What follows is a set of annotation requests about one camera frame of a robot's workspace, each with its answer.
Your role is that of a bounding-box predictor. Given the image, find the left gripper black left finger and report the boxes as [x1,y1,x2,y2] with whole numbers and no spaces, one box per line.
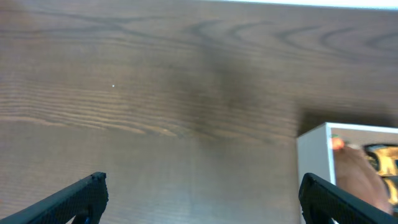
[1,172,108,224]

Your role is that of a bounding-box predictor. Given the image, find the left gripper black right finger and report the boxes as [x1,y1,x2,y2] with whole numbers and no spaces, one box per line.
[298,173,397,224]

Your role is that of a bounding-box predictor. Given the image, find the brown plush bear toy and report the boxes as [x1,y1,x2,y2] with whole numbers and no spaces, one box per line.
[331,136,393,215]

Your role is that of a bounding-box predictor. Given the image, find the yellow grey toy truck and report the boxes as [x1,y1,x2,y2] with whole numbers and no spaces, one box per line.
[363,144,397,206]

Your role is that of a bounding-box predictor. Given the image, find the white cardboard box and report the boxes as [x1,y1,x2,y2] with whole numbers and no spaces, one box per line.
[295,122,398,215]

